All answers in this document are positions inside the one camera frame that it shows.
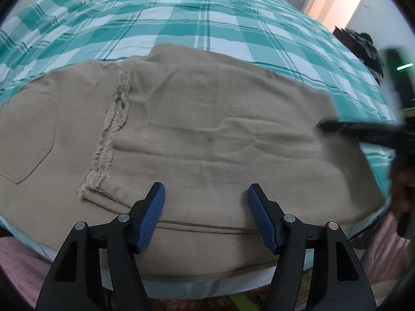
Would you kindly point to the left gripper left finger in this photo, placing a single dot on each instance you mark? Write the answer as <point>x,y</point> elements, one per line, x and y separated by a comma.
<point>95,269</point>

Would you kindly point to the khaki beige pants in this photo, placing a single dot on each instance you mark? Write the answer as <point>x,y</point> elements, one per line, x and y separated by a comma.
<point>85,142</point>

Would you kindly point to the pink dotted pajama clothing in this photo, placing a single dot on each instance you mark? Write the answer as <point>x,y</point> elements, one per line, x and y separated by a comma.
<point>23,272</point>

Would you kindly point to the person's right hand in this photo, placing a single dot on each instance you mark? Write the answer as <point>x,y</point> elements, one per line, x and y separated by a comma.
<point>402,180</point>

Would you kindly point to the pile of dark clothes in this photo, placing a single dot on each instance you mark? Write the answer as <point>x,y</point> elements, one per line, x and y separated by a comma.
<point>367,53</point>

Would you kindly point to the dark wooden nightstand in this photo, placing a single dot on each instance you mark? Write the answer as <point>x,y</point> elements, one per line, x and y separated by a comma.
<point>343,37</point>

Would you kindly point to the teal white plaid bedsheet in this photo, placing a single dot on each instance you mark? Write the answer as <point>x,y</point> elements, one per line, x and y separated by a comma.
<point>50,34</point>

